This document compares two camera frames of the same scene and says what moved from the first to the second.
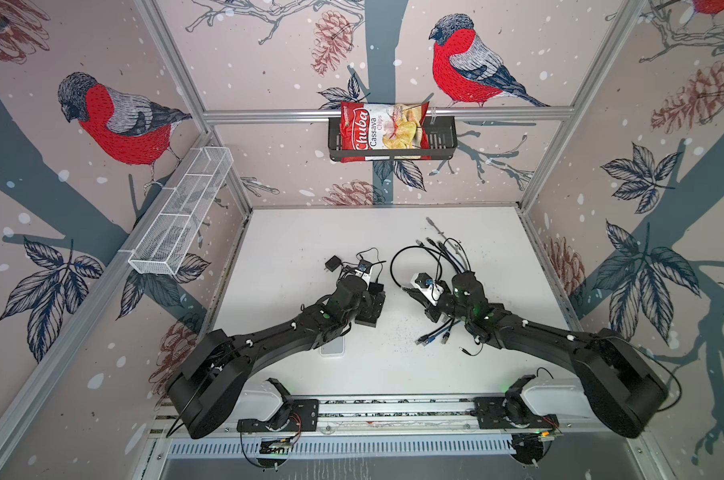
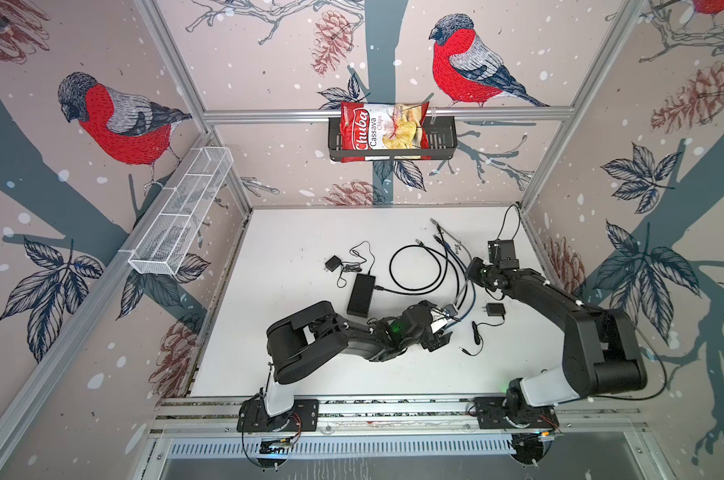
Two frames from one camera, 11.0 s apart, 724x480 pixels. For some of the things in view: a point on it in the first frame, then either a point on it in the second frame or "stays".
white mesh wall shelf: x=183 y=210 stays
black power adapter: x=333 y=263 stays
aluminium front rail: x=578 y=416 stays
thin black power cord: x=381 y=266 → x=354 y=267
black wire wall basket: x=443 y=144 stays
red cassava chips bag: x=371 y=132 stays
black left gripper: x=370 y=299 → x=436 y=341
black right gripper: x=429 y=312 → x=474 y=263
